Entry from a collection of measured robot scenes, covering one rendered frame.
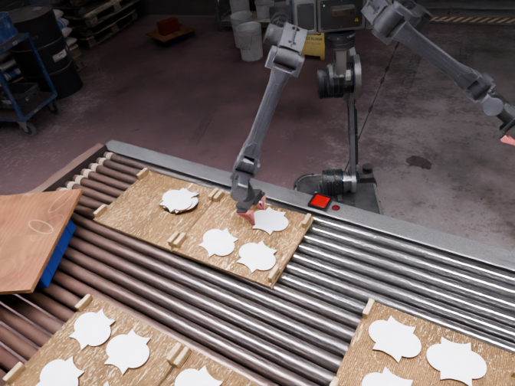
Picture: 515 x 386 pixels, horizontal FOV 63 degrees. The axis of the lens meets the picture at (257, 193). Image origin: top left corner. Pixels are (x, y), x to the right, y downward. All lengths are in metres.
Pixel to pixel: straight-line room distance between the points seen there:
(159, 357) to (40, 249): 0.61
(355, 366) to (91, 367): 0.76
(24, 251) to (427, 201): 2.44
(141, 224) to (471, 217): 2.14
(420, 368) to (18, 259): 1.32
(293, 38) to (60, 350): 1.20
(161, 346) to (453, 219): 2.18
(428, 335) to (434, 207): 1.84
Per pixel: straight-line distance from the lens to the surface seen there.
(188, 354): 1.32
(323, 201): 1.69
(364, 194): 2.76
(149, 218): 1.76
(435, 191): 3.23
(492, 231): 3.03
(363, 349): 1.29
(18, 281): 1.62
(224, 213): 1.68
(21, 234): 1.79
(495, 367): 1.34
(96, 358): 1.43
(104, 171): 2.16
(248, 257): 1.49
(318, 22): 1.92
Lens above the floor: 2.06
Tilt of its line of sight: 40 degrees down
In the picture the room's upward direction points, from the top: 9 degrees counter-clockwise
